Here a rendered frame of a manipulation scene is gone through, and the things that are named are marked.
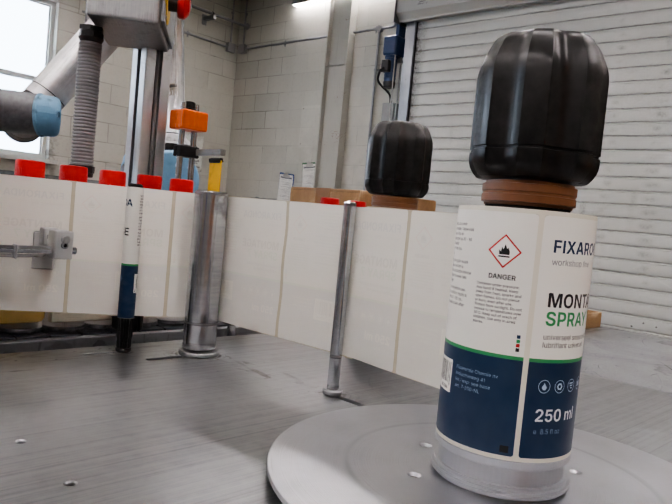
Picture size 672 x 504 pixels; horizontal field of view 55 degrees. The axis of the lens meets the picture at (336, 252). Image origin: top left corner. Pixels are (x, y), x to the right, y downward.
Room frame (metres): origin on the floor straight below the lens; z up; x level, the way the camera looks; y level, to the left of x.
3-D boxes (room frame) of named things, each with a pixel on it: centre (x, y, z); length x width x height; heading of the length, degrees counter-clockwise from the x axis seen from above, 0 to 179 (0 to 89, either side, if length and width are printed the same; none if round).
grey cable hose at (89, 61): (0.92, 0.37, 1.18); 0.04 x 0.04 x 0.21
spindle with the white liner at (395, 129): (0.82, -0.07, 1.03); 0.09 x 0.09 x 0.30
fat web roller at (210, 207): (0.73, 0.15, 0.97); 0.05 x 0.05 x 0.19
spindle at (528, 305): (0.42, -0.12, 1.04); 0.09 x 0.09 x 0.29
